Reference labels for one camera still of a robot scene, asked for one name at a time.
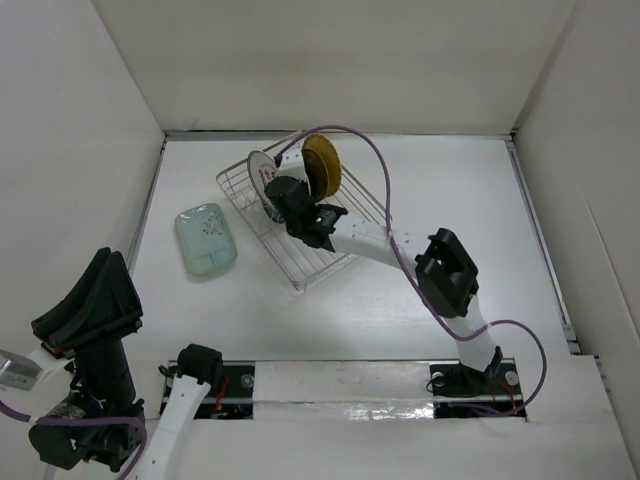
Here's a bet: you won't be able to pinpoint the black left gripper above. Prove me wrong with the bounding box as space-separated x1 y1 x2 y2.
35 241 144 410

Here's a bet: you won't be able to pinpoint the brown yellow patterned plate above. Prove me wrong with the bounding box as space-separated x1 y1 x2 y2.
302 148 329 202

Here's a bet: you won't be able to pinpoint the white plate red characters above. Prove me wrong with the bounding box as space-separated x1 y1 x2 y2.
247 150 278 209

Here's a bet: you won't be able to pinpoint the yellow woven pattern plate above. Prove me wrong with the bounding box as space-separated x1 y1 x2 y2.
302 134 342 199

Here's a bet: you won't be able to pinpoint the pale green rectangular dish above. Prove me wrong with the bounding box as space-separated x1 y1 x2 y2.
175 203 238 276

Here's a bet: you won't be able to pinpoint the blue green patterned bowl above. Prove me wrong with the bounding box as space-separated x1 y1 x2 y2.
262 201 285 224

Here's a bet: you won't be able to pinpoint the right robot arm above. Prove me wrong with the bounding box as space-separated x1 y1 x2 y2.
31 175 502 393

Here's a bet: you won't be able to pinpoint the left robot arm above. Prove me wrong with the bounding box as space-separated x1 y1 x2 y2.
29 247 223 479

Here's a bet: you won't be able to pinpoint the wire dish rack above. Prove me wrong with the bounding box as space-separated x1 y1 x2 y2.
216 159 384 291

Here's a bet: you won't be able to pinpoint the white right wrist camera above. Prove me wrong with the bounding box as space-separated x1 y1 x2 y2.
275 149 307 182

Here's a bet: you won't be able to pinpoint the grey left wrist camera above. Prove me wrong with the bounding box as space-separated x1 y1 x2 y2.
1 348 69 392

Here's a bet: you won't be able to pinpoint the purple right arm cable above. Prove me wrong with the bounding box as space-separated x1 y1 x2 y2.
273 124 548 417

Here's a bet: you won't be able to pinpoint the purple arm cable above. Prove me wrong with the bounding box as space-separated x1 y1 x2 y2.
0 397 149 480
273 124 548 417

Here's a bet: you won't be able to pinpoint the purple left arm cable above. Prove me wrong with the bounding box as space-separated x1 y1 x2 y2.
0 397 149 480

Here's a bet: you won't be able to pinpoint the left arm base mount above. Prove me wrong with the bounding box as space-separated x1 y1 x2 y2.
194 361 255 420

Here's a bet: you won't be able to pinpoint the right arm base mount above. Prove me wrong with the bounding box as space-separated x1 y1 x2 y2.
425 359 526 419

